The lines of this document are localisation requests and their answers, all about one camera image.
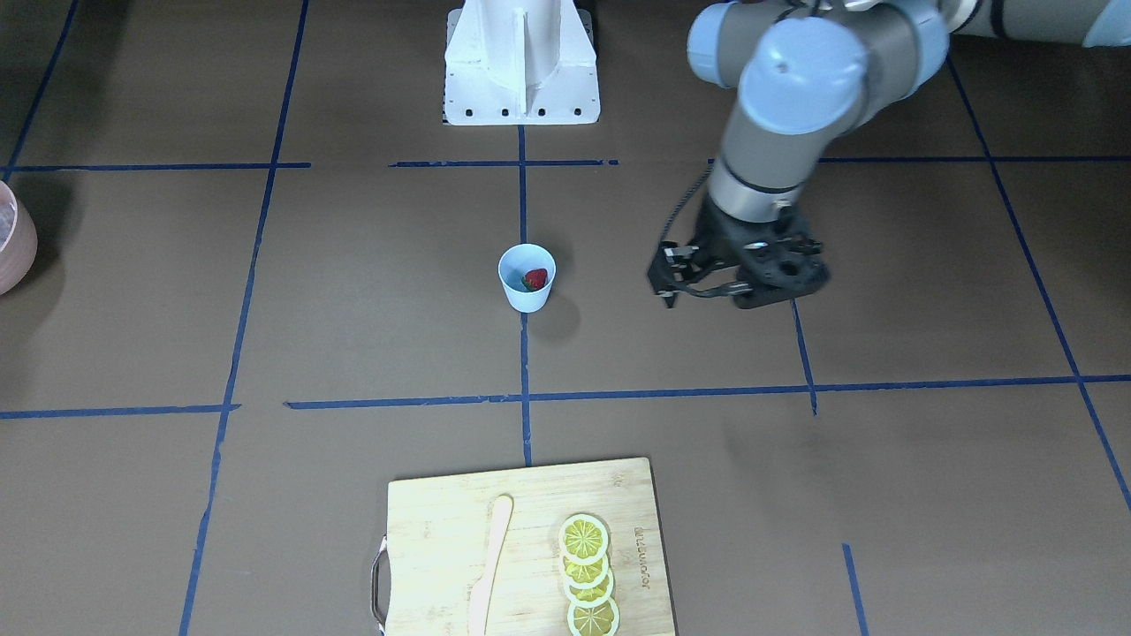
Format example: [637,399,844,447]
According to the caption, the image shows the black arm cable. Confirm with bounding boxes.
[658,167,715,257]

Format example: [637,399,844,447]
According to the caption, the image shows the pink bowl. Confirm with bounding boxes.
[1,182,38,295]

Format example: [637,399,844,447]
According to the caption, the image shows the white camera pole base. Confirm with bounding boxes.
[442,1,602,126]

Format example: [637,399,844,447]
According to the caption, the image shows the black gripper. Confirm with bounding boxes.
[698,197,831,309]

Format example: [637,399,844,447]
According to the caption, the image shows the bamboo cutting board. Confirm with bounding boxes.
[372,458,676,635]

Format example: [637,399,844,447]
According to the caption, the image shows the lemon slice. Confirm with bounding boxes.
[560,555,610,588]
[566,598,619,636]
[563,571,615,609]
[556,512,610,566]

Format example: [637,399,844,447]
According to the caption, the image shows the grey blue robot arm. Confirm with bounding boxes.
[661,1,1128,309]

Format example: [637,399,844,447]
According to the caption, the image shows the yellow plastic knife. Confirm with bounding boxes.
[466,495,513,635]

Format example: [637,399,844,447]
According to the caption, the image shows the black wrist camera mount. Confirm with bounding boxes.
[646,240,753,309]

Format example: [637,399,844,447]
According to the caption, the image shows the light blue cup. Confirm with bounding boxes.
[497,243,556,313]

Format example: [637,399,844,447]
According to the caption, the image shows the red strawberry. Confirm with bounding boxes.
[520,269,550,292]

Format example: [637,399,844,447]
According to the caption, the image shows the ice cubes in bowl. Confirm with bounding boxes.
[0,201,18,251]

